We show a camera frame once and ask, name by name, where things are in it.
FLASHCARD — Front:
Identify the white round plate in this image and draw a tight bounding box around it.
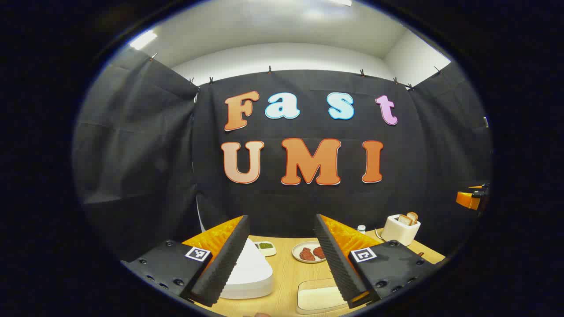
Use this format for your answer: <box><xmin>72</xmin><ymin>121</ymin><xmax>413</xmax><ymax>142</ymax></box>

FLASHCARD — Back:
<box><xmin>292</xmin><ymin>241</ymin><xmax>327</xmax><ymax>264</ymax></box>

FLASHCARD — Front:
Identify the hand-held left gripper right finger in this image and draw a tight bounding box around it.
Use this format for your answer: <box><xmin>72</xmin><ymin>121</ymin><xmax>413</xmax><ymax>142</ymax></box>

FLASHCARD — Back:
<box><xmin>313</xmin><ymin>214</ymin><xmax>441</xmax><ymax>309</ymax></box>

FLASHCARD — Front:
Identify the clear box of rice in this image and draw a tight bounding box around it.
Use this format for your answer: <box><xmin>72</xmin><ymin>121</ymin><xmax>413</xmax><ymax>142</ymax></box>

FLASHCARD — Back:
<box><xmin>296</xmin><ymin>278</ymin><xmax>353</xmax><ymax>314</ymax></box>

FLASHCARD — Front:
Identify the cream toaster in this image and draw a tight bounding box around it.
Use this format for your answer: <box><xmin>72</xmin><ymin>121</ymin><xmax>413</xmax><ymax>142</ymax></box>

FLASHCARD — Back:
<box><xmin>381</xmin><ymin>214</ymin><xmax>421</xmax><ymax>246</ymax></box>

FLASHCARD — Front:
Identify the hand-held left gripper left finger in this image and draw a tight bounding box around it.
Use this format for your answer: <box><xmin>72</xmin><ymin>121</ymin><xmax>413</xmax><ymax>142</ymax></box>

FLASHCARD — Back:
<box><xmin>121</xmin><ymin>215</ymin><xmax>251</xmax><ymax>307</ymax></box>

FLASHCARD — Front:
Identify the white rice cooker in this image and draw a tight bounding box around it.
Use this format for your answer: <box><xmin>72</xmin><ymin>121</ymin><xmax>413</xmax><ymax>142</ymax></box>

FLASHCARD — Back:
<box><xmin>219</xmin><ymin>238</ymin><xmax>274</xmax><ymax>300</ymax></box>

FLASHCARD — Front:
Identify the ceiling light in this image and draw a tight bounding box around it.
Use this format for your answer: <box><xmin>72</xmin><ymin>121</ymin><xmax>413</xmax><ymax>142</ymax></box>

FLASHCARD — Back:
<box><xmin>129</xmin><ymin>30</ymin><xmax>158</xmax><ymax>50</ymax></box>

